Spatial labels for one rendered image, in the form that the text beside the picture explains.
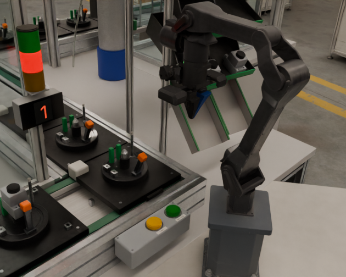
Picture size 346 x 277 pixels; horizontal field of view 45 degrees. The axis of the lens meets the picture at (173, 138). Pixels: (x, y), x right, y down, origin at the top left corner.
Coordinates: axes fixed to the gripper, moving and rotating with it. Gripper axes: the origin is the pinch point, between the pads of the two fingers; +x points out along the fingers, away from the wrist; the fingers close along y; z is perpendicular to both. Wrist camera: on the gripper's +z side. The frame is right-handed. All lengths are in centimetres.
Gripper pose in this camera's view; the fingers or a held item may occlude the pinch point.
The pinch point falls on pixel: (192, 105)
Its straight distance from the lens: 103.6
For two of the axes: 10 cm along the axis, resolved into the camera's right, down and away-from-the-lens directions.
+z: -7.1, -3.9, 5.8
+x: -0.4, 8.5, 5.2
